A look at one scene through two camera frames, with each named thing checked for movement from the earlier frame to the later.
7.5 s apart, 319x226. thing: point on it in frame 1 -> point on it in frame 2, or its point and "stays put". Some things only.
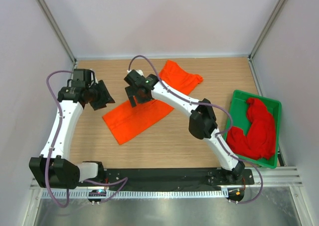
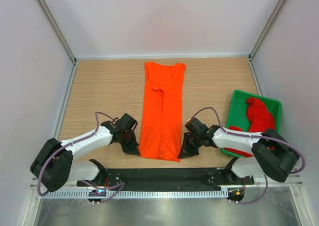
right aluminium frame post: (276, 9) stays put
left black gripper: (99, 105) -> (133, 146)
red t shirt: (259, 142) stays put
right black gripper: (131, 93) -> (186, 151)
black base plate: (176, 178) stays put
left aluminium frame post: (49, 16) stays put
